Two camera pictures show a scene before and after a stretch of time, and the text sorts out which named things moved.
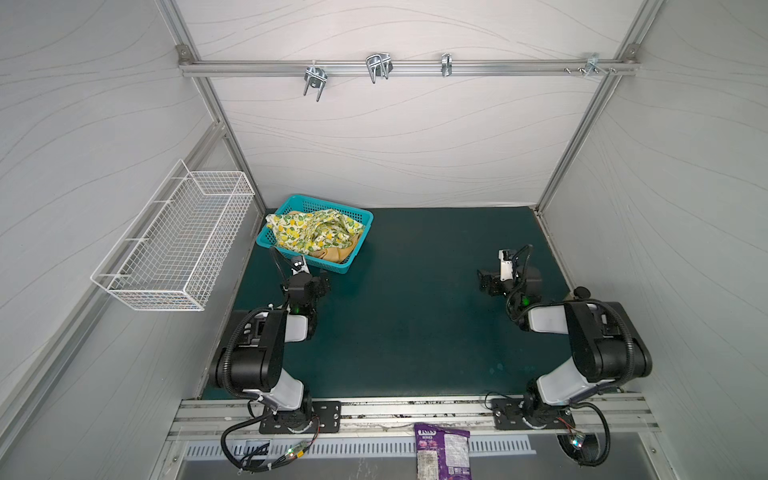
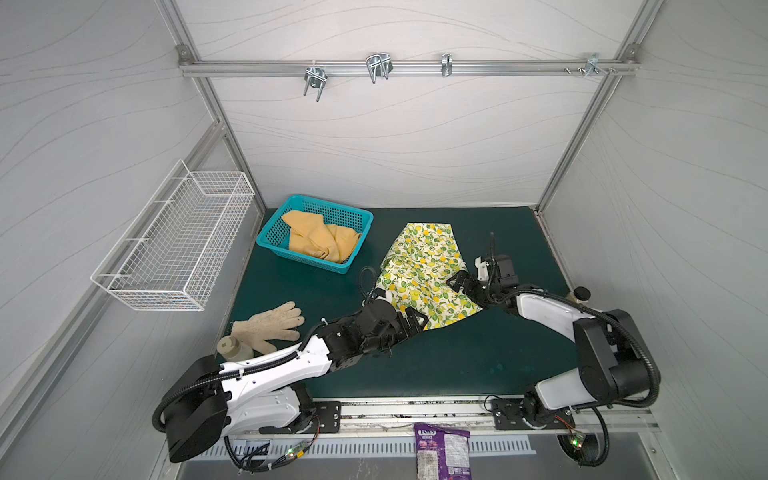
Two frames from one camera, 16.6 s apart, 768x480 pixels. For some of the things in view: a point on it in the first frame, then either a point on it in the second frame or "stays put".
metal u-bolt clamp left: x=315 y=77 stays put
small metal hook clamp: x=446 y=65 stays put
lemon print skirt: x=309 y=231 to x=416 y=269
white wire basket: x=169 y=255 stays put
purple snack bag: x=441 y=453 stays put
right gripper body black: x=494 y=281 to x=471 y=282
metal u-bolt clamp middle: x=379 y=65 stays put
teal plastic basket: x=326 y=234 stays put
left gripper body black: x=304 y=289 to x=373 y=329
